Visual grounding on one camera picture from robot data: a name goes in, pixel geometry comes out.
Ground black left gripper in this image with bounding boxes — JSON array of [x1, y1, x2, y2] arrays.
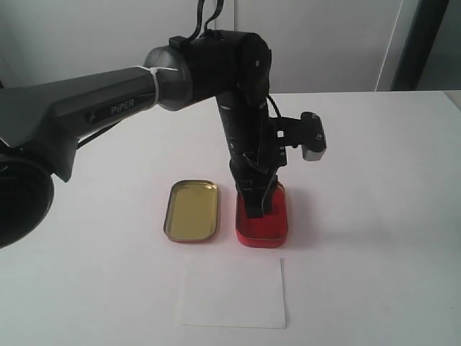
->
[[228, 143, 287, 218]]

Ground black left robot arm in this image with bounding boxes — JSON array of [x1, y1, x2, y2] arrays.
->
[[1, 30, 279, 247]]

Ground red ink pad tin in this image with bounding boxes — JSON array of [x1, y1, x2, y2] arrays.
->
[[236, 182, 288, 249]]

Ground gold tin lid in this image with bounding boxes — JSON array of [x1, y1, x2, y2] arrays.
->
[[164, 179, 219, 243]]

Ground white paper sheet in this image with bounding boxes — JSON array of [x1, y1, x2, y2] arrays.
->
[[177, 255, 286, 329]]

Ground white cabinet doors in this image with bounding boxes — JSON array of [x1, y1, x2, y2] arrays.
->
[[1, 1, 418, 93]]

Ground white zip tie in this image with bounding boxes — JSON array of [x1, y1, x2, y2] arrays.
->
[[137, 66, 179, 105]]

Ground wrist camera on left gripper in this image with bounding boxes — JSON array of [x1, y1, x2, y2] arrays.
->
[[270, 112, 327, 161]]

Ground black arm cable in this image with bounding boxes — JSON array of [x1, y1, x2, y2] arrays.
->
[[190, 0, 226, 40]]

